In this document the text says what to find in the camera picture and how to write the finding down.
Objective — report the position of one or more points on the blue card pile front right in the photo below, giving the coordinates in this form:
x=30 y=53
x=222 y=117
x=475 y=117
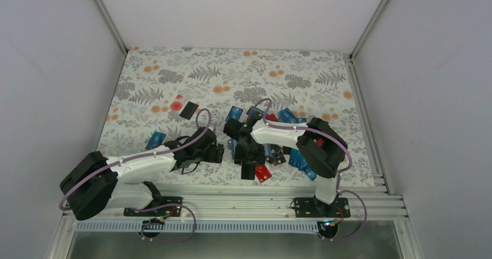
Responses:
x=298 y=161

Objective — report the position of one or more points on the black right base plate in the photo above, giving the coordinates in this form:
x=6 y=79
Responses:
x=311 y=207

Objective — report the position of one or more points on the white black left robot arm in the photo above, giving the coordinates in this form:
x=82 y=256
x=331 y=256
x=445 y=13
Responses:
x=98 y=183

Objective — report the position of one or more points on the red yellow logo card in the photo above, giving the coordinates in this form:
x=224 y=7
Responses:
x=262 y=173

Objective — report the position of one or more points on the blue card front left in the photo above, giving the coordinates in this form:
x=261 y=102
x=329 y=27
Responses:
x=234 y=113

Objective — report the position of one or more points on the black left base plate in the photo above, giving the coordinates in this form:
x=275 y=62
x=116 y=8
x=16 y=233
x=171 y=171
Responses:
x=167 y=206

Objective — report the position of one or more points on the teal leather card holder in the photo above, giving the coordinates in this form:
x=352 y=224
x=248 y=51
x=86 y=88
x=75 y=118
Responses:
x=232 y=143

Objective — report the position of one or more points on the white card with red circle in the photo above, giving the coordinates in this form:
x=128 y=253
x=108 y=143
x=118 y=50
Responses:
x=179 y=103

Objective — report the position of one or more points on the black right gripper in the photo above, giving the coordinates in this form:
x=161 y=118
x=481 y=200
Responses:
x=259 y=159

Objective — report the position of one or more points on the black card near left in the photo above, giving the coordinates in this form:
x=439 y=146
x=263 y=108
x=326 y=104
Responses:
x=189 y=110

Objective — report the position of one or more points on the floral patterned table mat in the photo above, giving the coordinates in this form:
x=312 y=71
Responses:
x=310 y=84

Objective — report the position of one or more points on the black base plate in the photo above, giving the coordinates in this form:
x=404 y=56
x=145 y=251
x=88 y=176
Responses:
x=311 y=207
x=167 y=206

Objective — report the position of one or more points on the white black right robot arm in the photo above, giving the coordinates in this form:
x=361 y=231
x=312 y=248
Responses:
x=317 y=142

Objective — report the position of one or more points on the black VIP card front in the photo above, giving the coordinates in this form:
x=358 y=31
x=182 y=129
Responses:
x=248 y=171

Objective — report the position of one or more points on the black card with chip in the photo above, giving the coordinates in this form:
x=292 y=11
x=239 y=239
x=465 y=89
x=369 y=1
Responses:
x=276 y=158

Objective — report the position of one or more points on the aluminium rail frame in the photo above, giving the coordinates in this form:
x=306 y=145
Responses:
x=272 y=203

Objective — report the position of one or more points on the blue card under left arm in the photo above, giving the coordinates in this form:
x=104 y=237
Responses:
x=155 y=140

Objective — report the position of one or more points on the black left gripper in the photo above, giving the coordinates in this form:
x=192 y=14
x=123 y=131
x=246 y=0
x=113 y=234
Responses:
x=210 y=157

